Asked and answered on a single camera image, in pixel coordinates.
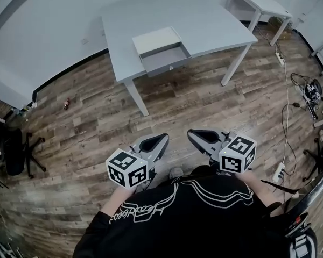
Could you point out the black office chair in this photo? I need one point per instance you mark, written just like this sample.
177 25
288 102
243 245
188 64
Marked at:
16 154
319 154

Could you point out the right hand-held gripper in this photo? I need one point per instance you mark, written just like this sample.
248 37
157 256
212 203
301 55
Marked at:
235 157

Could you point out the person's right forearm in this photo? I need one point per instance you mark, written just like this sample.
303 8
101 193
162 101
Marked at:
259 191

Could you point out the grey drawer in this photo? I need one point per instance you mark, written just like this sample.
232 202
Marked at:
164 59

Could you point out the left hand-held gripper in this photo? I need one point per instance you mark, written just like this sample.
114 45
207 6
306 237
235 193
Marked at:
126 168

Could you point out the white power strip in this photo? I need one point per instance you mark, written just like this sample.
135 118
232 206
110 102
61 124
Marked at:
279 172
280 59

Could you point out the red bottle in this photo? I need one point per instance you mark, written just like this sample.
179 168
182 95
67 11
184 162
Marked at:
66 104

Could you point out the person's black printed shirt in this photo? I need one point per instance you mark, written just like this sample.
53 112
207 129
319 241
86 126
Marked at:
183 219

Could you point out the black backpack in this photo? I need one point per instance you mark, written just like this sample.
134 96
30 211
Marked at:
301 230

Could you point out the small white table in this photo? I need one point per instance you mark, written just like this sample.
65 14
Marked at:
261 1

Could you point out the person's left forearm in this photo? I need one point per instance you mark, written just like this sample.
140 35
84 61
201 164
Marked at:
117 200

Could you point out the large white table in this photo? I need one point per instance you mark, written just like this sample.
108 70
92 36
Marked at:
204 34

